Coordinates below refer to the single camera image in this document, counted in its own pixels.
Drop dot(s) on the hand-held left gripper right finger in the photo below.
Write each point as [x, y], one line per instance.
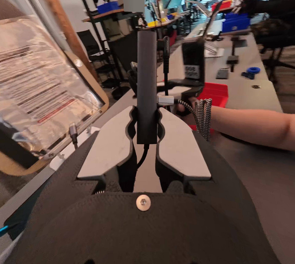
[184, 151]

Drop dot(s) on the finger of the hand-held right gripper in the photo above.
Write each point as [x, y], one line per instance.
[177, 90]

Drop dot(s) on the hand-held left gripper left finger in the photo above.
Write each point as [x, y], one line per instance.
[106, 151]

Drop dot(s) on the grey usb hub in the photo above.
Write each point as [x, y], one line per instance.
[147, 73]

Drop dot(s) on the person's right forearm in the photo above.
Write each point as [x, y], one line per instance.
[253, 126]

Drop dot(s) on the person's right hand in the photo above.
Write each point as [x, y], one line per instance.
[191, 103]

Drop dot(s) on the black flat device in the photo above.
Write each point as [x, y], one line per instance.
[222, 73]

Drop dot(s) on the red plastic bin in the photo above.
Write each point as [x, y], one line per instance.
[216, 96]

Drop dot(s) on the yellow storage bin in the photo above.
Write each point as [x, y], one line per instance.
[154, 24]

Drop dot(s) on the blue storage bin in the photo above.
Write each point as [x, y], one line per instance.
[108, 7]
[235, 24]

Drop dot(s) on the black office chair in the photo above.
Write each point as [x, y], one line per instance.
[276, 31]
[119, 50]

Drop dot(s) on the instruction sheet board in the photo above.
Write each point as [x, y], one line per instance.
[34, 73]

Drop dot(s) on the wooden post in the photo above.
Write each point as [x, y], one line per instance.
[60, 15]

